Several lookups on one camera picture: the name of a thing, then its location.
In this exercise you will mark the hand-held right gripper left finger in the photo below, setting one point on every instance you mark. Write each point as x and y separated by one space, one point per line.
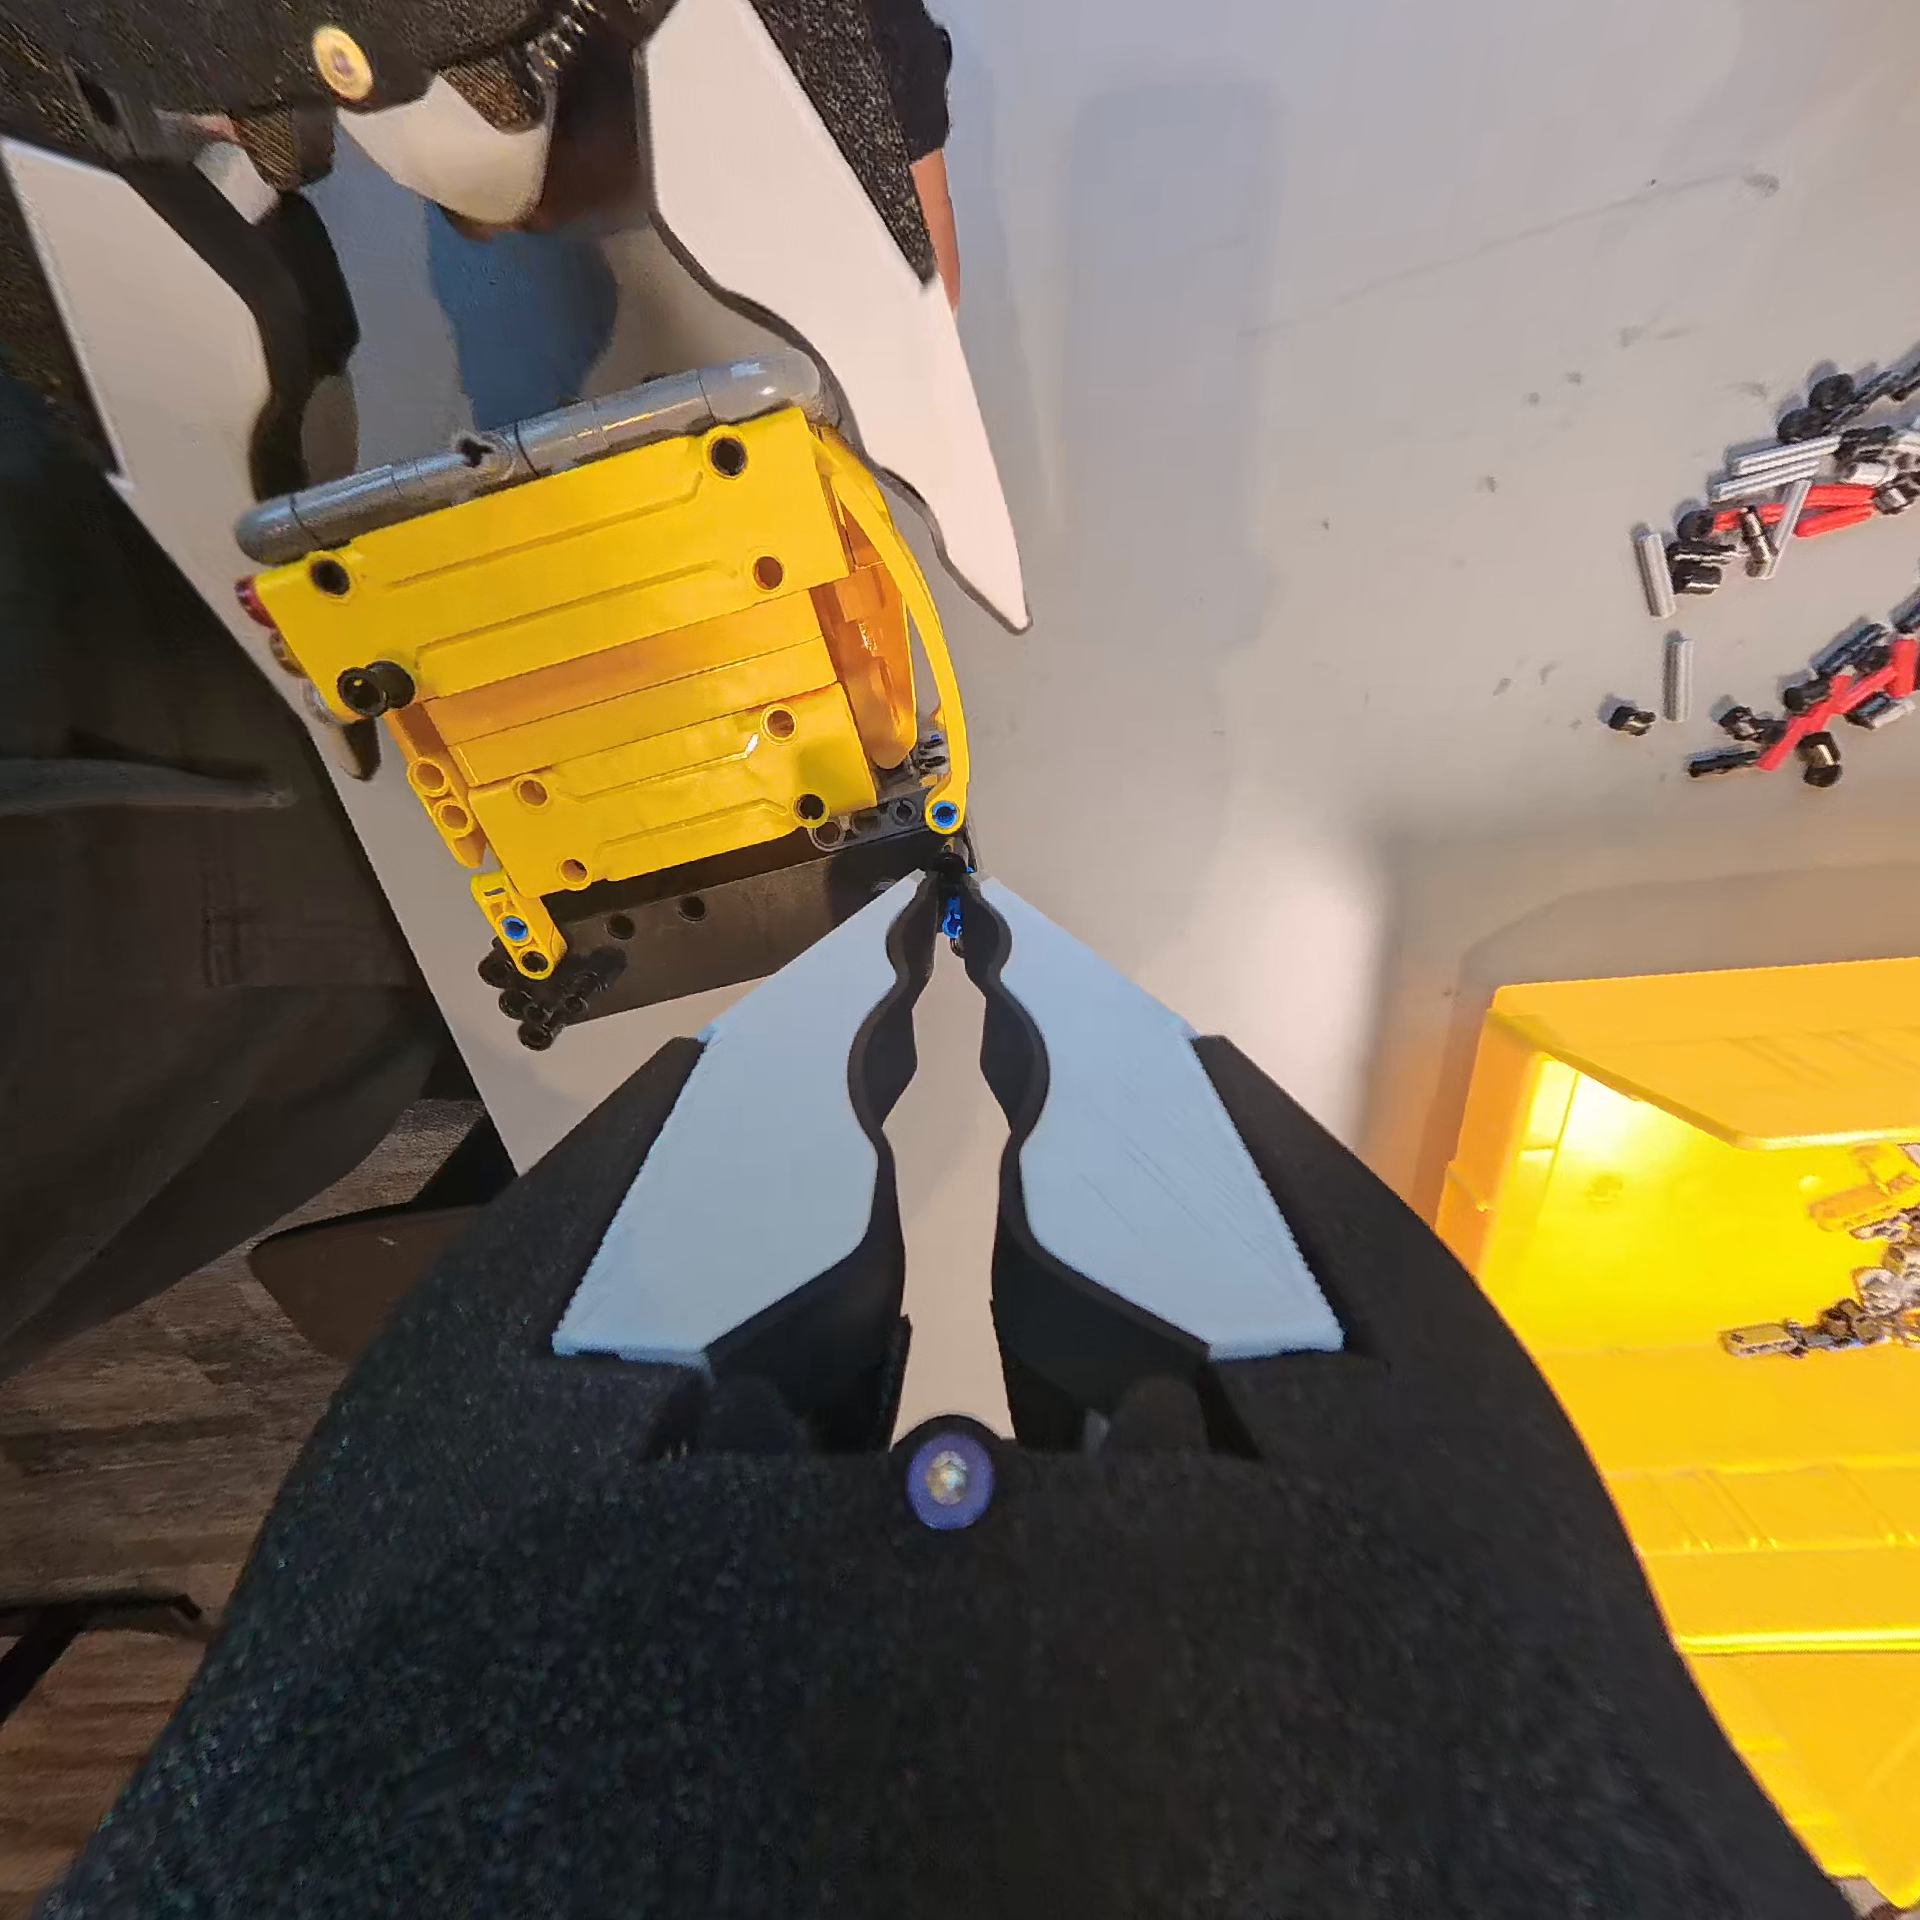
736 1201

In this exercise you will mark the yellow plastic bin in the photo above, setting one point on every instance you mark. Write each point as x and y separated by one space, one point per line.
1680 1500

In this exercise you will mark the small red black parts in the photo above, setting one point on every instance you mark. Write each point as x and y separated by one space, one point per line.
1831 696

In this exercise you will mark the loose metal parts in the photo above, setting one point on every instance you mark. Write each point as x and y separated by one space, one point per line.
1860 1296

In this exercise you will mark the yellow toy block robot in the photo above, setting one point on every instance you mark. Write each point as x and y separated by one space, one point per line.
600 601

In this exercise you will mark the person's dark pants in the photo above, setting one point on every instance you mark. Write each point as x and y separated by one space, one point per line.
150 961

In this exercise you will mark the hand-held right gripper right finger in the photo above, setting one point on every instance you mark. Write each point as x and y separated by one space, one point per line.
1171 1201

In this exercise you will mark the small blue connector pin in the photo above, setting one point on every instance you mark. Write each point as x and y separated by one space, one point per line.
948 917

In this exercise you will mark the grey desk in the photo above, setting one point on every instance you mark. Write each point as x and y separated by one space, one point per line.
1351 451

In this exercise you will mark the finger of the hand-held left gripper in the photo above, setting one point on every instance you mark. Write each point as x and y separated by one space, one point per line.
810 270
121 300

